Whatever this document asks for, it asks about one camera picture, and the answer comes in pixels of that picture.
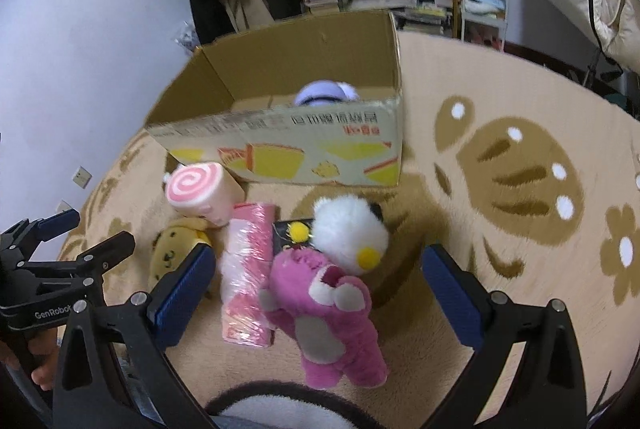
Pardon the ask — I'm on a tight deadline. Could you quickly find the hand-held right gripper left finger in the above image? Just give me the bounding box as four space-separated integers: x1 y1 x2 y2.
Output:
52 243 218 429

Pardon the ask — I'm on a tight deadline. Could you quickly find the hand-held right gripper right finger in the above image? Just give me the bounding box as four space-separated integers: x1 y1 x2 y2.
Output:
421 243 588 429

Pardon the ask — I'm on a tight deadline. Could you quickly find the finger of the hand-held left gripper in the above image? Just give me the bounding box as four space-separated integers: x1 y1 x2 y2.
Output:
0 208 82 267
19 230 137 284

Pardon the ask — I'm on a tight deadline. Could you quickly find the yellow bear plush toy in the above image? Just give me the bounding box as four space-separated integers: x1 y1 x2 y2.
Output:
147 216 218 297

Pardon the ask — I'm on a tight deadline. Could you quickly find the pink tissue pack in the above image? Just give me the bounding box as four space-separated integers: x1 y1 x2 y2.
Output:
220 202 278 349

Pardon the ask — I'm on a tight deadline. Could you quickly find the pink cake roll plush toy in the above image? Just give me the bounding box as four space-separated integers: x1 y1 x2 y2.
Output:
162 162 246 228

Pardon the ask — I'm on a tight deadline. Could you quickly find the black tissue pack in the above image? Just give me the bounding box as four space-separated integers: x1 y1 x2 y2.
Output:
272 219 317 255

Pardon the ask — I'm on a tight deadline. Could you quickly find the pink bear plush toy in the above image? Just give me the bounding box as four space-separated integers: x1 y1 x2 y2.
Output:
257 245 390 390

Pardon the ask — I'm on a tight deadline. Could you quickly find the white fluffy plush toy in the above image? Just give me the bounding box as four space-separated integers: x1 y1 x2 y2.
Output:
312 195 391 272

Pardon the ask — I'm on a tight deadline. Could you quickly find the printed cardboard box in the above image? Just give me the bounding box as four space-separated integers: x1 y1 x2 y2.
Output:
144 9 405 187

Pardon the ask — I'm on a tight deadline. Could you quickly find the person's left hand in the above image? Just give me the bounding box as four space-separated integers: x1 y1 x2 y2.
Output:
0 326 63 387

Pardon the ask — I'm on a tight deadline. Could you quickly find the beige printed blanket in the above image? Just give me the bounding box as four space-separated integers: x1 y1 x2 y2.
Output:
55 32 640 429

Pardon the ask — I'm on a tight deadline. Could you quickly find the plastic bag of small things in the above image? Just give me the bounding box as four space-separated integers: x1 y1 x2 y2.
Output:
175 22 198 55

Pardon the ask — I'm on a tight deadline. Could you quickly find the purple plush toy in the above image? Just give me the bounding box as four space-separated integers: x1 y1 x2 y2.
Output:
294 80 361 106

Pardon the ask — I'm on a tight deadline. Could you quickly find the pile of books and papers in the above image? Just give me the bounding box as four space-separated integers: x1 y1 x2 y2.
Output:
350 0 453 35

